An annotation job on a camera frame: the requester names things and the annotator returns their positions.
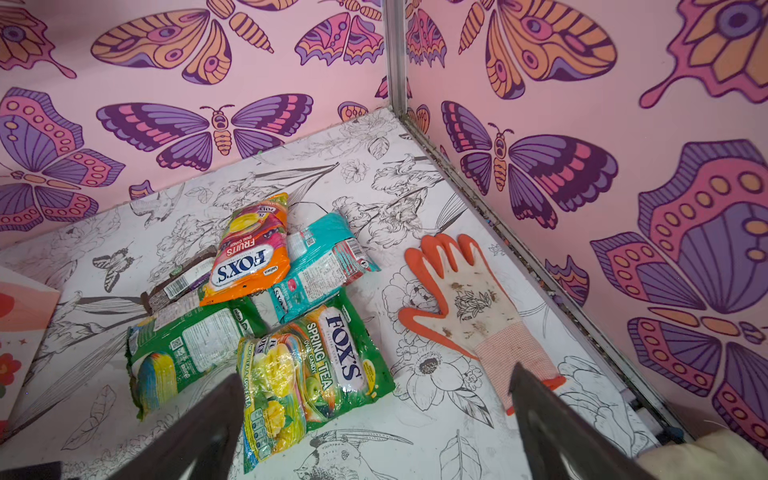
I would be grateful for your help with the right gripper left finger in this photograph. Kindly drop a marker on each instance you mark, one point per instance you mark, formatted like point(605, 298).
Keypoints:
point(200, 445)

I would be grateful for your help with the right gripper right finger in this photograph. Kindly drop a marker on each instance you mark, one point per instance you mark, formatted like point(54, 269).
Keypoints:
point(556, 440)

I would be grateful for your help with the green Fox's spring tea bag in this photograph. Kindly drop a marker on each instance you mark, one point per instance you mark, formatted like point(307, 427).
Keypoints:
point(305, 374)

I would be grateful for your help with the green rainbow candy bag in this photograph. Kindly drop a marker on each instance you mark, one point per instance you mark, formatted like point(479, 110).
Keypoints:
point(163, 358)

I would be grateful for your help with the orange Fox's fruits candy bag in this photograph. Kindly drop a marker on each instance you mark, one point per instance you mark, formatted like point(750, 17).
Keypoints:
point(252, 256)

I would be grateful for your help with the white paper gift bag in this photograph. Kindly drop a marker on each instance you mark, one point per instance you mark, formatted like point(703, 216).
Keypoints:
point(27, 307)

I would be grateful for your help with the teal mint candy bag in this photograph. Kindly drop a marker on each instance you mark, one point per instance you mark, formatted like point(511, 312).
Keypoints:
point(325, 257)

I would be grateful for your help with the orange and white garden glove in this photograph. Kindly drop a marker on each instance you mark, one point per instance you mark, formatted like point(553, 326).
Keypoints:
point(475, 317)

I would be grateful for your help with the beige work glove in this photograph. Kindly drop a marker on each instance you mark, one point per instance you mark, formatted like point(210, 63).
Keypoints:
point(719, 455)

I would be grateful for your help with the dark brown snack bar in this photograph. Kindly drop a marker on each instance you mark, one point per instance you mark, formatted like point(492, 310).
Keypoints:
point(191, 274)

